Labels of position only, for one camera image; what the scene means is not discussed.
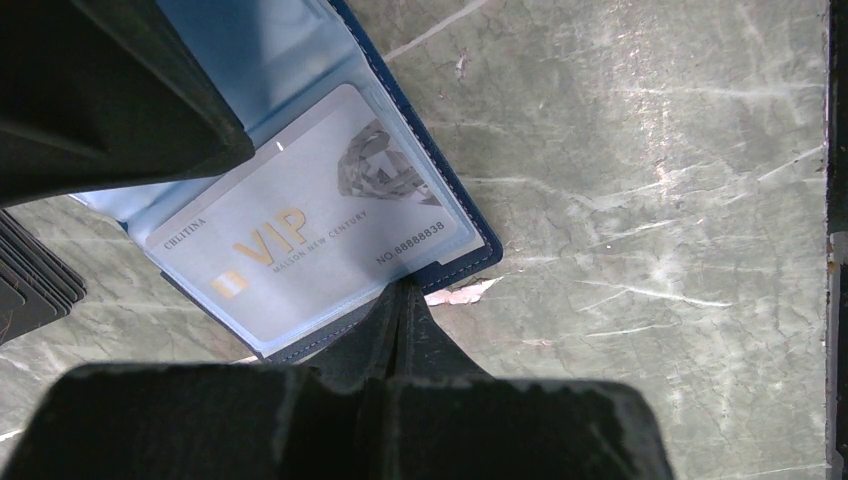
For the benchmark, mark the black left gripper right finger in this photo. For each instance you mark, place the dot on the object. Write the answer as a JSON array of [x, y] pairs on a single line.
[[448, 419]]

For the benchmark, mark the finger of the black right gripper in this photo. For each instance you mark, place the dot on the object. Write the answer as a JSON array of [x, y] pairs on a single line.
[[105, 94]]

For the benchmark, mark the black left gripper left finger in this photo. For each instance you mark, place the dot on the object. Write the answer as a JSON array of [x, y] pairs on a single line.
[[317, 420]]

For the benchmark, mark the silver VIP card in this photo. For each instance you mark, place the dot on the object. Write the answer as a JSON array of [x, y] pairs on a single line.
[[329, 212]]

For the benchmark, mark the blue leather card holder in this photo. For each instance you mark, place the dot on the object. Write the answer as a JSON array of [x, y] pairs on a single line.
[[272, 61]]

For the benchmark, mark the black VIP card stack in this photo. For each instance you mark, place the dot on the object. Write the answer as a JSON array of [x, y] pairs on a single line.
[[37, 286]]

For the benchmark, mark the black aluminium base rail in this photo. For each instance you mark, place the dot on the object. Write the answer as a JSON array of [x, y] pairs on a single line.
[[835, 112]]

